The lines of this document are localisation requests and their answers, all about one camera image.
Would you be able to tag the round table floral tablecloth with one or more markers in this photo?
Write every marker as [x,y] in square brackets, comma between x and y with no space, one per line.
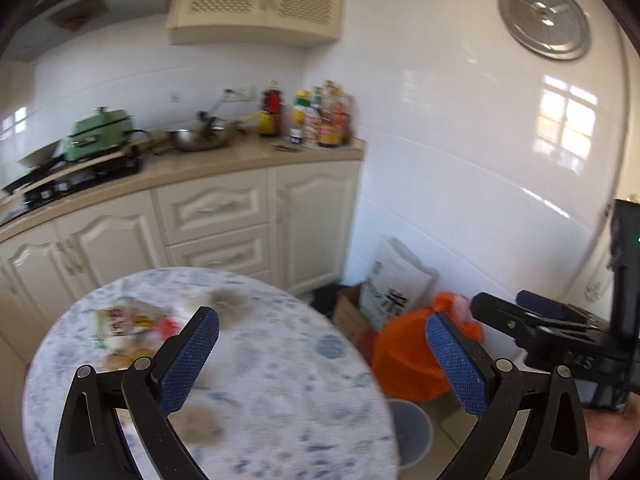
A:
[284,395]

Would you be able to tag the steel wok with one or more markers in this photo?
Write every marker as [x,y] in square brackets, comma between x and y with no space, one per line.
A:
[208,133]

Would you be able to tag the lower cream kitchen cabinets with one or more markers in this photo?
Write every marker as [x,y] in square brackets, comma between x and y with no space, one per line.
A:
[287,225]

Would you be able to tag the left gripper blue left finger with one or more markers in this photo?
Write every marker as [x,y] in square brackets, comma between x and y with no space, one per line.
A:
[91,443]

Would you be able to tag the white rice sack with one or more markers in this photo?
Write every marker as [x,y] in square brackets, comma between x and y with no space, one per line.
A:
[396,283]

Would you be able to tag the blue trash bin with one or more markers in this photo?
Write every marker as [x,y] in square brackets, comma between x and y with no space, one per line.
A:
[414,432]

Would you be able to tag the upper right lattice cabinet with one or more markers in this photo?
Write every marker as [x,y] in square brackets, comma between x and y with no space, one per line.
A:
[296,23]

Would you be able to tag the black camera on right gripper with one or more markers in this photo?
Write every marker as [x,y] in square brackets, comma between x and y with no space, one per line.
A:
[624,249]

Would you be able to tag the cluster of condiment bottles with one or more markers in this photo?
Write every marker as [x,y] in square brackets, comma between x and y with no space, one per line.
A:
[321,117]

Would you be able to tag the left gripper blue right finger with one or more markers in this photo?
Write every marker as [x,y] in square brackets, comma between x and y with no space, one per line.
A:
[553,443]

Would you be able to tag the orange cloth bag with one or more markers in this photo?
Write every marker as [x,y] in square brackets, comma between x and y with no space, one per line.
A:
[402,363]

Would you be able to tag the cardboard box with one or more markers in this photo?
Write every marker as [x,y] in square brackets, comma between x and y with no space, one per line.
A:
[347,316]

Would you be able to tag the wall power socket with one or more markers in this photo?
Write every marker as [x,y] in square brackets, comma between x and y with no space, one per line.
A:
[239,94]

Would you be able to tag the range hood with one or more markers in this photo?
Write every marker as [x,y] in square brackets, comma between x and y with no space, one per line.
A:
[53,22]

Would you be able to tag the black gas stove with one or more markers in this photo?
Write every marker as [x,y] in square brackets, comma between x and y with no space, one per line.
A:
[76,178]

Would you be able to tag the right hand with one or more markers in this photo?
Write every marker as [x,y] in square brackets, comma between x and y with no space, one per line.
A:
[613,433]

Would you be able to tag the green electric cooker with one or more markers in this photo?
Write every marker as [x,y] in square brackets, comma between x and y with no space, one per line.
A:
[99,133]

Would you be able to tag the dark soy sauce bottle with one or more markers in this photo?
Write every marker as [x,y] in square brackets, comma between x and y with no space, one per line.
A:
[270,111]

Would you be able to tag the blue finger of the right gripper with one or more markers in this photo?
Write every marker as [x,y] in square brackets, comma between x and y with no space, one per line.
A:
[545,307]

